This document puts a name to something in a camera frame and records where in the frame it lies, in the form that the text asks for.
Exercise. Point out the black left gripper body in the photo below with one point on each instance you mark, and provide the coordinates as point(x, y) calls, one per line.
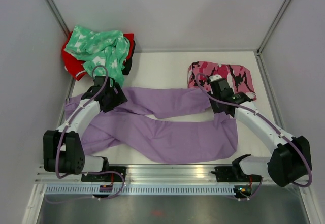
point(114, 100)

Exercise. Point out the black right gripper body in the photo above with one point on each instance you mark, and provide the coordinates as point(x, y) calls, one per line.
point(216, 106)

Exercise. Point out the pink camouflage trousers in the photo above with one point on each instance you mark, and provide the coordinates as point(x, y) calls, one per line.
point(239, 77)

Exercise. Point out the purple trousers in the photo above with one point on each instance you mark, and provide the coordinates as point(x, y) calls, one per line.
point(144, 122)

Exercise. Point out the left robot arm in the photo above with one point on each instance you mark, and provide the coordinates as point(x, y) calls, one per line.
point(63, 153)

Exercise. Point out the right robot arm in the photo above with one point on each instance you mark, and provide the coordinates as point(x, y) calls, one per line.
point(290, 157)

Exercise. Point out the black garment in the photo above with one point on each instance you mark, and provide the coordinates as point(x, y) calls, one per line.
point(129, 61)

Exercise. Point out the green tie-dye garment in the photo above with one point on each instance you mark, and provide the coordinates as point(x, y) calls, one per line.
point(102, 52)

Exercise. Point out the red garment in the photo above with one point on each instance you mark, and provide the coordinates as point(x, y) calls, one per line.
point(74, 66)

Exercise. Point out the aluminium frame post right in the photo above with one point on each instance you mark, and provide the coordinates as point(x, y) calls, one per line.
point(278, 17)

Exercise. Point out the aluminium frame post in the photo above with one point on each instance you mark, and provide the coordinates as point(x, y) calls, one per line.
point(58, 17)
point(278, 17)

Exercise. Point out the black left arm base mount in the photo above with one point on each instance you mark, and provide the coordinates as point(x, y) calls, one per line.
point(110, 177)

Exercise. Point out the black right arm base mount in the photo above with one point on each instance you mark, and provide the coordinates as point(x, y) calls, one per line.
point(225, 174)

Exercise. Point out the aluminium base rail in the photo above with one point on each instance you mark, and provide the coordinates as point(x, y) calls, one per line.
point(148, 174)

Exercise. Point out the white slotted cable duct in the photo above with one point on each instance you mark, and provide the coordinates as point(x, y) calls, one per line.
point(141, 189)

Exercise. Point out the aluminium frame post left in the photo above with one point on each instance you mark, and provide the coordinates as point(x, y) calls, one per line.
point(58, 17)

